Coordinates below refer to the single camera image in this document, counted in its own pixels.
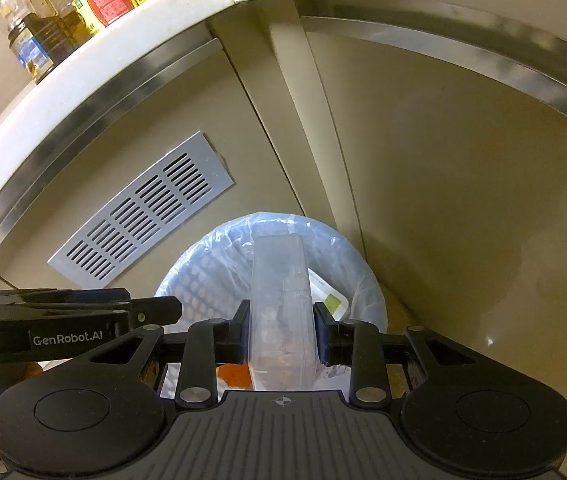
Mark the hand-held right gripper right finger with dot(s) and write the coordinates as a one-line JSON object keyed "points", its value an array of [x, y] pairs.
{"points": [[326, 335]]}

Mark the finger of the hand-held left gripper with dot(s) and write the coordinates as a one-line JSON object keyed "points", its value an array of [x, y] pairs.
{"points": [[103, 295], [158, 310]]}

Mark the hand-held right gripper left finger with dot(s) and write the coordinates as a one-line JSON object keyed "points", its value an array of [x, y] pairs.
{"points": [[238, 332]]}

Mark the white green medicine box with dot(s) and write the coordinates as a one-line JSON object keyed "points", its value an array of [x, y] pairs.
{"points": [[331, 305]]}

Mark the orange plastic bag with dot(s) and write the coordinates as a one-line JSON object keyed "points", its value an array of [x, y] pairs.
{"points": [[233, 377]]}

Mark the white bin with blue liner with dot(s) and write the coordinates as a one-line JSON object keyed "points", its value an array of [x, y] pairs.
{"points": [[198, 280]]}

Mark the clear plastic box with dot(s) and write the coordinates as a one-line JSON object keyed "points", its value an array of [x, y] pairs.
{"points": [[278, 285]]}

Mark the round wooden stool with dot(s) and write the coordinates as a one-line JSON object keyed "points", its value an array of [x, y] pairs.
{"points": [[397, 380]]}

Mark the grey cabinet vent grille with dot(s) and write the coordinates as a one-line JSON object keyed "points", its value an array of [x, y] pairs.
{"points": [[206, 147]]}

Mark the oil bottle with blue label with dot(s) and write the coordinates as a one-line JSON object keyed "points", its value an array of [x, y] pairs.
{"points": [[28, 45]]}

